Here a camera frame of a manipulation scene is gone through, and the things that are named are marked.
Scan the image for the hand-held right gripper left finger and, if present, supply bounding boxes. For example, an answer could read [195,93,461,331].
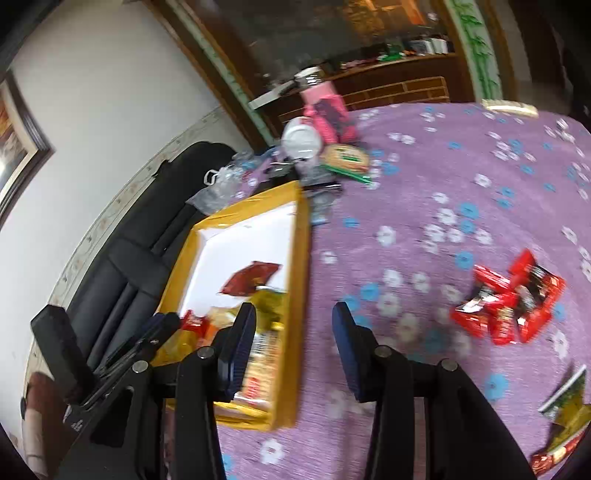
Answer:
[54,302,258,480]

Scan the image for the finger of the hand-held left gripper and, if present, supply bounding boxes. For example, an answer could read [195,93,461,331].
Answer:
[93,314,182,403]
[104,313,168,376]

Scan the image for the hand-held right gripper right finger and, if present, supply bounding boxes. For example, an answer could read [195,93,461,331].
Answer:
[332,302,525,480]

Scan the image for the yellow cracker stack packet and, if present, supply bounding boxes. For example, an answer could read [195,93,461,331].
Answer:
[233,323,283,412]

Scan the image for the yellow cheese cracker packet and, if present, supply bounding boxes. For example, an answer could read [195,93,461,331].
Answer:
[153,314,236,370]

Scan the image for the brown red snack packet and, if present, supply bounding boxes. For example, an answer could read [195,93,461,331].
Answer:
[219,261,282,297]

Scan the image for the yellow cardboard box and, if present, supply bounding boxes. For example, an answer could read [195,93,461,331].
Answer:
[152,181,311,433]

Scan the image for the large red snack packet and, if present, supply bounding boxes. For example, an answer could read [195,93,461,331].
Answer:
[508,248,567,343]

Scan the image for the dark red candy packet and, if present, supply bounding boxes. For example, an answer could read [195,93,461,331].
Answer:
[530,429,588,478]

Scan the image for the person's left forearm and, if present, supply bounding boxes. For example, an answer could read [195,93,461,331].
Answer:
[21,373,70,476]

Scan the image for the black sofa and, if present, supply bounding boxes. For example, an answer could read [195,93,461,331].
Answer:
[62,141,237,370]

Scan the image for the clear plastic bag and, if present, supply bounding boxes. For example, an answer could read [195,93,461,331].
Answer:
[186,157,262,215]

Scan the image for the round cracker packet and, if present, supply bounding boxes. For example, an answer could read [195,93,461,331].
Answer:
[318,143,373,184]

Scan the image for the white round container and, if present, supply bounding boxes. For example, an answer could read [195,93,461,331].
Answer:
[280,117,324,161]

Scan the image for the pink sleeved bottle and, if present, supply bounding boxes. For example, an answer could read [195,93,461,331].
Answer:
[295,66,360,145]

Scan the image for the white long box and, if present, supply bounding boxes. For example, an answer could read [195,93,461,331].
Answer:
[248,88,289,110]

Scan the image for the wooden cabinet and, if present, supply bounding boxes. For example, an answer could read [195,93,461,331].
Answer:
[252,51,474,139]

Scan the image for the row of white boxes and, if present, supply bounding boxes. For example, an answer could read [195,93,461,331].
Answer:
[409,37,455,56]

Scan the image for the framed wall picture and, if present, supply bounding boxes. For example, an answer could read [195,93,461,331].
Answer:
[0,69,55,229]

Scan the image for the painted glass wall panel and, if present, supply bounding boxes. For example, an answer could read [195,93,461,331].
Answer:
[203,0,455,88]

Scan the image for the bamboo wall decal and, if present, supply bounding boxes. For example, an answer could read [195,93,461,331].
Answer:
[455,0,503,100]

